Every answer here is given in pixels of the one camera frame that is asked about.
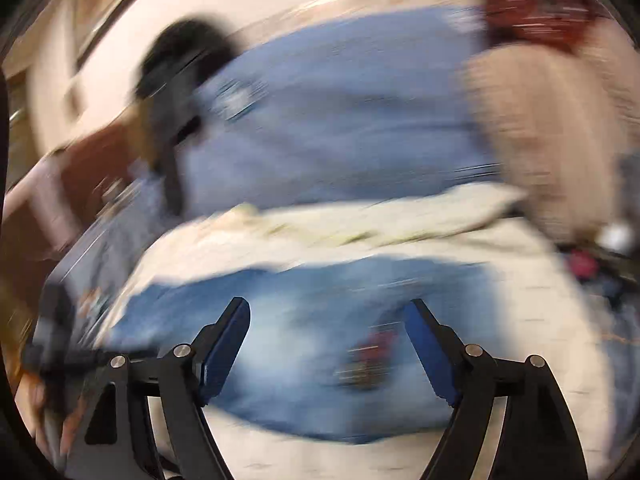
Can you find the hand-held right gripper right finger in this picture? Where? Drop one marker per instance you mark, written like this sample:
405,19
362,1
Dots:
430,355

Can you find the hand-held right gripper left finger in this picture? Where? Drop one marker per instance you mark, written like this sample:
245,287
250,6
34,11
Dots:
225,352

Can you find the blue denim pants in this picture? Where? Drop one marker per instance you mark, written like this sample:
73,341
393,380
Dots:
305,340

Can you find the blue plaid bed sheet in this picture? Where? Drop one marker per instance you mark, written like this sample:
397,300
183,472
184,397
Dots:
115,240

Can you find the cream leaf-print quilt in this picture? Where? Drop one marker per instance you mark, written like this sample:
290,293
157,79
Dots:
530,310

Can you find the red label bottle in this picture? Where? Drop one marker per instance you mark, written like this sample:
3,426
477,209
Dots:
582,264

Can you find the beige striped floral pillow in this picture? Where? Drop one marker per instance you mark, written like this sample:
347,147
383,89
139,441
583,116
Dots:
545,125

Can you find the blue plaid quilt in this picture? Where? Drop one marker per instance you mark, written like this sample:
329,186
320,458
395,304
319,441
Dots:
350,110

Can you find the black fur-collar jacket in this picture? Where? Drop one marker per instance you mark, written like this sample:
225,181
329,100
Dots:
175,65

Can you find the dark red cloth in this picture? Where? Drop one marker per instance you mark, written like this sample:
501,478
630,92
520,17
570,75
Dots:
535,0

